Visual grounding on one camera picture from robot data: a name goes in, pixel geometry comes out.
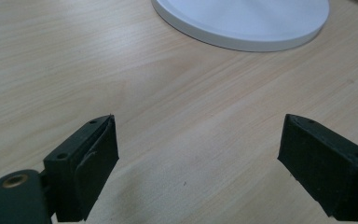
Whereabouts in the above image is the white round lamp base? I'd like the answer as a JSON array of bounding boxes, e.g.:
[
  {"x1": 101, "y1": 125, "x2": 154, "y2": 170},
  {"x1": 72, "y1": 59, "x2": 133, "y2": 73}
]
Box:
[{"x1": 150, "y1": 0, "x2": 331, "y2": 53}]

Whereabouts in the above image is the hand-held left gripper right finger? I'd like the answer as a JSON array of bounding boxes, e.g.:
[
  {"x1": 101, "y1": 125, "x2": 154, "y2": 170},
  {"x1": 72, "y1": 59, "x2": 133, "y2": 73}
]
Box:
[{"x1": 277, "y1": 113, "x2": 358, "y2": 222}]

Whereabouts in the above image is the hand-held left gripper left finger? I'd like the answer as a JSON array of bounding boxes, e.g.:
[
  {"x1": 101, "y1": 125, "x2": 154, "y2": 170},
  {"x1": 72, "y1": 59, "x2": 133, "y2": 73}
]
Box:
[{"x1": 43, "y1": 114, "x2": 120, "y2": 223}]

